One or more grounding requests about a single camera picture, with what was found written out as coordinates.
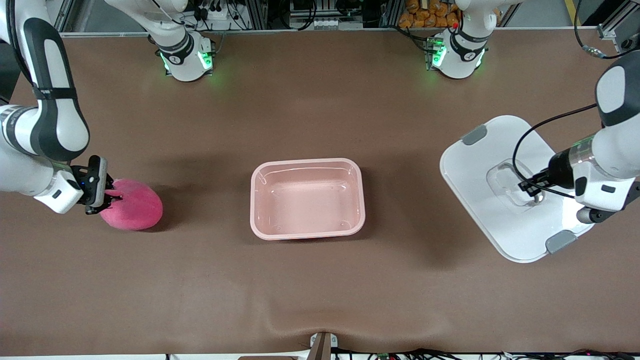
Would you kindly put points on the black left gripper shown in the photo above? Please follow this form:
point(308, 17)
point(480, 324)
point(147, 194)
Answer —
point(558, 171)

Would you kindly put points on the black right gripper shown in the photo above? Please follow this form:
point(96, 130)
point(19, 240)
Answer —
point(81, 176)

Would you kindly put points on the pink plush toy with sunglasses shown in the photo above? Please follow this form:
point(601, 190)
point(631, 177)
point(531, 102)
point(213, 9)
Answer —
point(135, 207)

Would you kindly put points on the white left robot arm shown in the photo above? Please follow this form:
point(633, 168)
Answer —
point(620, 150)

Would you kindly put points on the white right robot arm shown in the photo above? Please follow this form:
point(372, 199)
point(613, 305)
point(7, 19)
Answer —
point(55, 135)

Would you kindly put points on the pink plastic storage box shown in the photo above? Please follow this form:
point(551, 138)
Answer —
point(305, 200)

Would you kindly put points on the brown table mat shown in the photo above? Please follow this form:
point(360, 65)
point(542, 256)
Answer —
point(200, 280)

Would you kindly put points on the orange snack packets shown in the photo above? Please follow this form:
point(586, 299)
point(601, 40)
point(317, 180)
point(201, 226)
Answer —
point(420, 15)

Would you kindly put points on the white power strip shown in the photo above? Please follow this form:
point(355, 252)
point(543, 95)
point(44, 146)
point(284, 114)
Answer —
point(220, 22)

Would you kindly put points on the aluminium corner post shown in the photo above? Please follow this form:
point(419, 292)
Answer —
point(606, 31)

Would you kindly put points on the aluminium frame struts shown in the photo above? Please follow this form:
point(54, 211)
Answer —
point(67, 15)

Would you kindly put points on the aluminium frame post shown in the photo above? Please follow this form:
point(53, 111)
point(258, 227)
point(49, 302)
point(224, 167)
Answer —
point(391, 12)
point(256, 12)

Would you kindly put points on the aluminium table edge rail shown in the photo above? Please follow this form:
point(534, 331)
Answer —
point(350, 31)

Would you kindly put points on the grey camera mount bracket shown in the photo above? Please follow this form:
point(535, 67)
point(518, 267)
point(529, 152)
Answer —
point(322, 347)

